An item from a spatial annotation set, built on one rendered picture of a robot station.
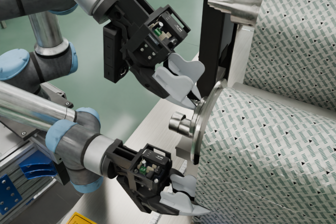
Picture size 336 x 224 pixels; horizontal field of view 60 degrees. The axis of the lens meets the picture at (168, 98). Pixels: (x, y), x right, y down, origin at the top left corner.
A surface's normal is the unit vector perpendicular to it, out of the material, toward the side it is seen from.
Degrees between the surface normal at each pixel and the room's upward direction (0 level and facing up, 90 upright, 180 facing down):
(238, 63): 0
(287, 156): 51
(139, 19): 90
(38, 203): 0
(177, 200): 90
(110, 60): 91
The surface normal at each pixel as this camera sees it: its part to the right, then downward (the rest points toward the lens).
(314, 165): -0.36, -0.01
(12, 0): 0.52, 0.51
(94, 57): 0.00, -0.74
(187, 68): -0.43, 0.56
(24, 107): 0.59, 0.00
